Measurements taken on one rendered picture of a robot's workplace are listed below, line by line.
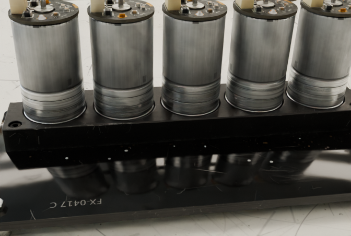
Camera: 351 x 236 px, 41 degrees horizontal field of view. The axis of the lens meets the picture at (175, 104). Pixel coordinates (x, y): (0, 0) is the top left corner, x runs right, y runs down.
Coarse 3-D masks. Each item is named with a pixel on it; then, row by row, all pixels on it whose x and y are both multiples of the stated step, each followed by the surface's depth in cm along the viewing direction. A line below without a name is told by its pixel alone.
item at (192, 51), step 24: (168, 24) 18; (192, 24) 17; (216, 24) 17; (168, 48) 18; (192, 48) 17; (216, 48) 18; (168, 72) 18; (192, 72) 18; (216, 72) 18; (168, 96) 19; (192, 96) 18; (216, 96) 19
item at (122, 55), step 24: (96, 24) 17; (120, 24) 17; (144, 24) 17; (96, 48) 17; (120, 48) 17; (144, 48) 17; (96, 72) 18; (120, 72) 17; (144, 72) 18; (96, 96) 19; (120, 96) 18; (144, 96) 18; (120, 120) 18
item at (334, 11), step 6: (300, 0) 19; (324, 0) 19; (342, 0) 19; (348, 0) 19; (306, 6) 18; (324, 6) 18; (330, 6) 18; (342, 6) 18; (348, 6) 18; (312, 12) 18; (318, 12) 18; (324, 12) 18; (330, 12) 18; (336, 12) 18; (342, 12) 18; (348, 12) 18
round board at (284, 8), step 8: (256, 0) 19; (272, 0) 19; (280, 0) 19; (240, 8) 18; (256, 8) 18; (264, 8) 18; (272, 8) 18; (280, 8) 18; (288, 8) 18; (296, 8) 18; (256, 16) 17; (264, 16) 17; (272, 16) 17; (280, 16) 17; (288, 16) 17
